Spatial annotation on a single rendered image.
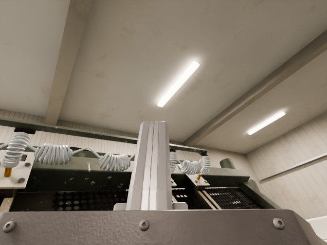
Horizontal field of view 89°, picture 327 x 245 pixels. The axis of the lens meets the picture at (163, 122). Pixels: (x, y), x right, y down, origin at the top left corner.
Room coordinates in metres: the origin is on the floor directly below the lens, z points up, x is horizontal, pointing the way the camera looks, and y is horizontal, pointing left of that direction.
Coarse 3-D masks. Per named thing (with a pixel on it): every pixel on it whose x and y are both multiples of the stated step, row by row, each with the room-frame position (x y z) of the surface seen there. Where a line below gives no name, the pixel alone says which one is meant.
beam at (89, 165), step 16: (80, 160) 0.62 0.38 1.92; (96, 160) 0.67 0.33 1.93; (32, 176) 0.52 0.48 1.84; (48, 176) 0.54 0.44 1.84; (64, 176) 0.58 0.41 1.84; (80, 176) 0.61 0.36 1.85; (96, 176) 0.65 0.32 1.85; (112, 176) 0.69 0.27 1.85; (128, 176) 0.74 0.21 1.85; (176, 176) 0.92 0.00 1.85; (208, 176) 1.09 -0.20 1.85; (224, 176) 1.19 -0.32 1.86; (240, 176) 1.31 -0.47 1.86
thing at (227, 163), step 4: (224, 160) 4.71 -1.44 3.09; (228, 160) 4.70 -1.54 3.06; (220, 164) 4.84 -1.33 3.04; (224, 164) 4.73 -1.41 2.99; (228, 164) 4.70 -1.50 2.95; (232, 164) 4.73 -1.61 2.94; (232, 168) 4.70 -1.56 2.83; (248, 180) 4.52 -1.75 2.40; (252, 180) 4.49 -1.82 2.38; (252, 184) 4.49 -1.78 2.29; (256, 184) 4.76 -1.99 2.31; (256, 188) 4.52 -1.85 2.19
